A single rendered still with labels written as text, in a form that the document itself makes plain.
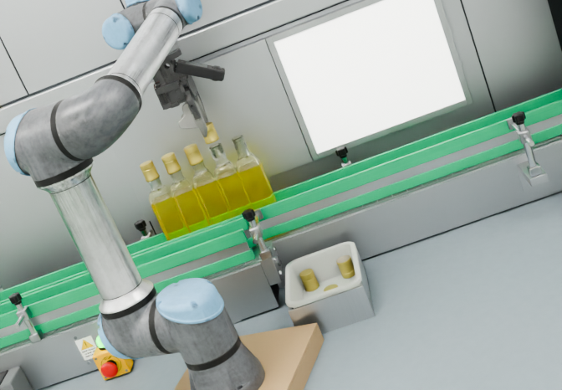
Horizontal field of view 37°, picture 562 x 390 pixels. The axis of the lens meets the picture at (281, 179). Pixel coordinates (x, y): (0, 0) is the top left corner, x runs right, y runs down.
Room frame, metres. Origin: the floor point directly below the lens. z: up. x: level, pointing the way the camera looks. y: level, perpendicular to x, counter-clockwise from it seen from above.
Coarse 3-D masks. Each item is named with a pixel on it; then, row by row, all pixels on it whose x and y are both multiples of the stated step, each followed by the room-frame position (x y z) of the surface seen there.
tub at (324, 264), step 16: (304, 256) 1.83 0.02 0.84; (320, 256) 1.82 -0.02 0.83; (336, 256) 1.81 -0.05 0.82; (352, 256) 1.73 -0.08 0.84; (288, 272) 1.78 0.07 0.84; (320, 272) 1.82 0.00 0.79; (336, 272) 1.81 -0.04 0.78; (288, 288) 1.70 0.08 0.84; (320, 288) 1.78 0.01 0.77; (336, 288) 1.61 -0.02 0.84; (352, 288) 1.61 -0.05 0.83; (288, 304) 1.63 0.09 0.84; (304, 304) 1.61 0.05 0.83
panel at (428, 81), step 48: (384, 0) 2.02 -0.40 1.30; (432, 0) 2.00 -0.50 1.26; (288, 48) 2.05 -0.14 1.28; (336, 48) 2.04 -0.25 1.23; (384, 48) 2.02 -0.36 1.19; (432, 48) 2.01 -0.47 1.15; (336, 96) 2.04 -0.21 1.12; (384, 96) 2.03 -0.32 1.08; (432, 96) 2.01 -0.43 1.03; (336, 144) 2.05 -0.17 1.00
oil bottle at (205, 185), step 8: (208, 168) 1.98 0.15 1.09; (200, 176) 1.95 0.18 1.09; (208, 176) 1.94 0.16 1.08; (200, 184) 1.94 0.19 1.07; (208, 184) 1.94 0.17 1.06; (216, 184) 1.94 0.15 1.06; (200, 192) 1.94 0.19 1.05; (208, 192) 1.94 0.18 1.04; (216, 192) 1.94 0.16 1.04; (200, 200) 1.95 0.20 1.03; (208, 200) 1.94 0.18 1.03; (216, 200) 1.94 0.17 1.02; (208, 208) 1.94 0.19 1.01; (216, 208) 1.94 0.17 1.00; (224, 208) 1.94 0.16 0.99; (208, 216) 1.95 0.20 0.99; (216, 216) 1.94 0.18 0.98; (224, 216) 1.94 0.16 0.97
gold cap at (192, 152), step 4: (192, 144) 1.98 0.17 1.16; (196, 144) 1.97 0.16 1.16; (184, 148) 1.97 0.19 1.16; (188, 148) 1.96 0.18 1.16; (192, 148) 1.95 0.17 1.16; (196, 148) 1.96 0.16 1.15; (188, 152) 1.96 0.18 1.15; (192, 152) 1.95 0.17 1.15; (196, 152) 1.96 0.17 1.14; (188, 156) 1.96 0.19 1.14; (192, 156) 1.95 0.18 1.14; (196, 156) 1.96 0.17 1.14; (200, 156) 1.96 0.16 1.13; (188, 160) 1.96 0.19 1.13; (192, 160) 1.95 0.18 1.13; (196, 160) 1.95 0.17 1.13; (200, 160) 1.96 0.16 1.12; (192, 164) 1.96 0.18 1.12; (196, 164) 1.95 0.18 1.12
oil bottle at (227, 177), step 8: (216, 168) 1.95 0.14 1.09; (224, 168) 1.94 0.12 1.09; (232, 168) 1.94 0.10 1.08; (216, 176) 1.94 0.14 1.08; (224, 176) 1.94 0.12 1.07; (232, 176) 1.93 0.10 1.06; (224, 184) 1.94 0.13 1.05; (232, 184) 1.93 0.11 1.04; (240, 184) 1.93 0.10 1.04; (224, 192) 1.94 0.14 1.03; (232, 192) 1.93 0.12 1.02; (240, 192) 1.93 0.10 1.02; (224, 200) 1.94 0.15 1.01; (232, 200) 1.94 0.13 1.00; (240, 200) 1.93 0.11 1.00; (248, 200) 1.94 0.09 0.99; (232, 208) 1.94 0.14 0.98; (240, 208) 1.93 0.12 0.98; (232, 216) 1.94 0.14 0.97
